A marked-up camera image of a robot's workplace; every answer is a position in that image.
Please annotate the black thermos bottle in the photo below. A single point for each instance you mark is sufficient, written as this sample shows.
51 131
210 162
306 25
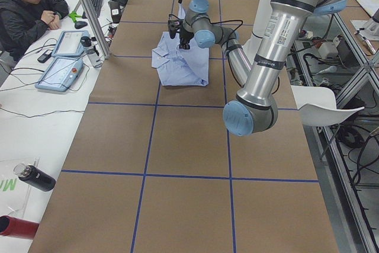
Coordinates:
34 177

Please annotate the near blue teach pendant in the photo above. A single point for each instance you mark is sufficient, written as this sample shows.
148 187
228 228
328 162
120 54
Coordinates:
60 74

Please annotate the brown paper table cover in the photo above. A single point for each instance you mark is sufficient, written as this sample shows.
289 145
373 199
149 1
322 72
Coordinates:
153 168

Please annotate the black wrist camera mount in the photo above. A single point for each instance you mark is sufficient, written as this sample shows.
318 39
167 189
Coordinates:
174 25

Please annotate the blue teach pendant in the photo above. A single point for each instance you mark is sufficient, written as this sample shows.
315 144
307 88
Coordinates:
69 43
60 74

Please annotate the light blue striped shirt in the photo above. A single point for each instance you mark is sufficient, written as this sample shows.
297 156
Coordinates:
180 67

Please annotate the black computer mouse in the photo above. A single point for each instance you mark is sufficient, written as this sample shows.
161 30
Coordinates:
80 24

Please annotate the person in black jacket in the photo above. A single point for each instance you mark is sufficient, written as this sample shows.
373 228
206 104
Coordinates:
23 22

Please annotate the clear water bottle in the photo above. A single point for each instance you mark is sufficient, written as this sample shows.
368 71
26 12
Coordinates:
91 51

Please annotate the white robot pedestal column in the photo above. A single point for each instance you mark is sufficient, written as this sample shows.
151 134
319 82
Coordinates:
259 27

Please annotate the black smartphone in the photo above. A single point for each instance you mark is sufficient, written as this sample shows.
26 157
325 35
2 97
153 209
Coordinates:
45 56

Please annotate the white plastic chair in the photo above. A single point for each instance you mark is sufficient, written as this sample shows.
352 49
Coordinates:
317 106

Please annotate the grey aluminium frame post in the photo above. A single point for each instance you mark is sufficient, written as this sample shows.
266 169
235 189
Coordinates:
96 28

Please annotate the red cylinder bottle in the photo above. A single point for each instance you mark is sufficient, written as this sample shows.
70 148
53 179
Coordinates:
18 228

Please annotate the far blue teach pendant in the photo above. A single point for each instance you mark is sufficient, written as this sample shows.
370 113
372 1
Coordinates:
69 43

